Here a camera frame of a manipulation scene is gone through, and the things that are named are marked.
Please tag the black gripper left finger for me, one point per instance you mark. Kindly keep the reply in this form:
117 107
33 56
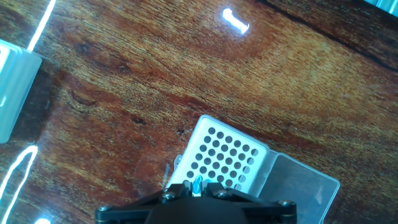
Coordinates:
174 191

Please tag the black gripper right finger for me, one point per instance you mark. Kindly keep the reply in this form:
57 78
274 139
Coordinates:
217 191

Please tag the blue pipette tip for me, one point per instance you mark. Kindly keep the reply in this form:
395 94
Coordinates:
207 181
196 186

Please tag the white hinged pipette tip box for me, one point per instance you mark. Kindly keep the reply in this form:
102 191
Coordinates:
298 186
15 93

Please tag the glossy wooden board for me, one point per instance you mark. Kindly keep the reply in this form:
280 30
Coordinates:
217 77

